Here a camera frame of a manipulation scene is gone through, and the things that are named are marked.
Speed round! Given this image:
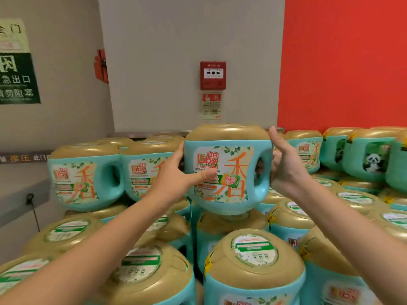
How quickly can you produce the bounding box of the black wall plug with cable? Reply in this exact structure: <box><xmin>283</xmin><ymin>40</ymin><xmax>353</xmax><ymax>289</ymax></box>
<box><xmin>26</xmin><ymin>194</ymin><xmax>41</xmax><ymax>233</ymax></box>

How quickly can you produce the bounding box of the person's left hand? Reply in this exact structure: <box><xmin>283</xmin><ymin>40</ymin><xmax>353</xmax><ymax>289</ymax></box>
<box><xmin>148</xmin><ymin>141</ymin><xmax>219</xmax><ymax>206</ymax></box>

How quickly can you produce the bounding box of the pile of teal detergent tubs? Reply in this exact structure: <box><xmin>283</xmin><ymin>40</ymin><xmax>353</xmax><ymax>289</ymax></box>
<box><xmin>0</xmin><ymin>129</ymin><xmax>407</xmax><ymax>305</ymax></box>

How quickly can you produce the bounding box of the dark door label strip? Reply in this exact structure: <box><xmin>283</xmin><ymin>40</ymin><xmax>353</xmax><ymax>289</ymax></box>
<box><xmin>0</xmin><ymin>151</ymin><xmax>53</xmax><ymax>164</ymax></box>

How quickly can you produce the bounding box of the green emergency exit sign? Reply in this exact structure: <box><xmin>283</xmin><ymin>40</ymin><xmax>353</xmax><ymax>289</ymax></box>
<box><xmin>0</xmin><ymin>18</ymin><xmax>41</xmax><ymax>105</ymax></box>

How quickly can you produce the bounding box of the teal detergent tub gold lid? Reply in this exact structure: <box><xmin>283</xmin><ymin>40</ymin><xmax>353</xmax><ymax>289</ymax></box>
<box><xmin>183</xmin><ymin>124</ymin><xmax>273</xmax><ymax>216</ymax></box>

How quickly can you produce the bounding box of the panda print teal detergent tub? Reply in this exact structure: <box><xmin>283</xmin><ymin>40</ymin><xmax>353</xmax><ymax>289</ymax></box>
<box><xmin>320</xmin><ymin>127</ymin><xmax>364</xmax><ymax>172</ymax></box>
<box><xmin>385</xmin><ymin>129</ymin><xmax>407</xmax><ymax>193</ymax></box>
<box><xmin>342</xmin><ymin>128</ymin><xmax>399</xmax><ymax>183</ymax></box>

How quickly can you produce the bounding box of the metal wall ledge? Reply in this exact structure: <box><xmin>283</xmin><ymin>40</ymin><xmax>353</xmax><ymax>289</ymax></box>
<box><xmin>107</xmin><ymin>126</ymin><xmax>285</xmax><ymax>139</ymax></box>

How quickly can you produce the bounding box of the fire alarm instruction sticker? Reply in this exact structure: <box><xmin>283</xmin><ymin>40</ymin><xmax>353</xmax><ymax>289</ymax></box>
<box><xmin>202</xmin><ymin>93</ymin><xmax>222</xmax><ymax>120</ymax></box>

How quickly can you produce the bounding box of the person's left forearm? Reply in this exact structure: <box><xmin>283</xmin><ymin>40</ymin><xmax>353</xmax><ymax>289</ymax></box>
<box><xmin>0</xmin><ymin>191</ymin><xmax>178</xmax><ymax>305</ymax></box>

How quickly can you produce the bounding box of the red fire alarm call point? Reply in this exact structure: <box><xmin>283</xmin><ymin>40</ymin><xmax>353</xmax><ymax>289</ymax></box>
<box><xmin>200</xmin><ymin>61</ymin><xmax>227</xmax><ymax>91</ymax></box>

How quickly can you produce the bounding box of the person's right hand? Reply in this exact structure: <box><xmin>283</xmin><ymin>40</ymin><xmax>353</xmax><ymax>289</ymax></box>
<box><xmin>255</xmin><ymin>126</ymin><xmax>314</xmax><ymax>199</ymax></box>

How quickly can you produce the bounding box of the red wall-mounted alarm box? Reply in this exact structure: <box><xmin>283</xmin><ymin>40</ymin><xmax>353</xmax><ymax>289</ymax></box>
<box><xmin>93</xmin><ymin>49</ymin><xmax>109</xmax><ymax>84</ymax></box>

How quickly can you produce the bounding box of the person's right forearm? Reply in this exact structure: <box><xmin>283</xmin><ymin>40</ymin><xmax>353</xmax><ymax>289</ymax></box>
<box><xmin>288</xmin><ymin>176</ymin><xmax>407</xmax><ymax>305</ymax></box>

